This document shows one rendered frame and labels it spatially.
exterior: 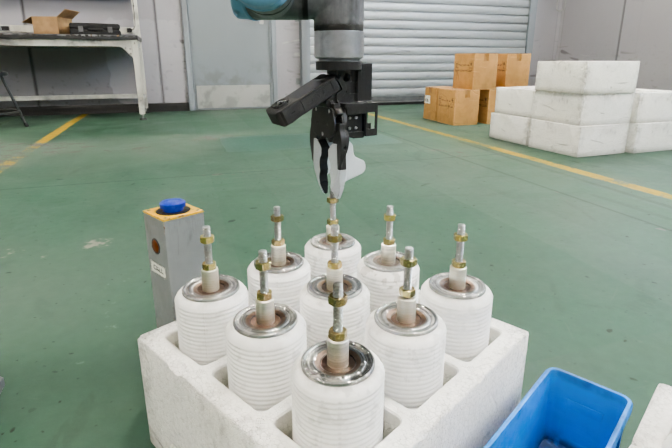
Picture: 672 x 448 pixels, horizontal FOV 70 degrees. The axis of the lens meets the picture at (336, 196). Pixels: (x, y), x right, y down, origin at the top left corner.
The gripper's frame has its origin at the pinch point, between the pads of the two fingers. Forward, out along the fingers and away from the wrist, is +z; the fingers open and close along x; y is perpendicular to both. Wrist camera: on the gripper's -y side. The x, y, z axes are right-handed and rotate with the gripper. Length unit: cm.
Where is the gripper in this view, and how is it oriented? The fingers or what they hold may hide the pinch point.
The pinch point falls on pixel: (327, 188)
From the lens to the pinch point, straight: 77.6
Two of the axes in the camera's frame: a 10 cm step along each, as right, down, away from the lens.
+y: 8.5, -1.4, 5.1
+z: 0.0, 9.6, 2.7
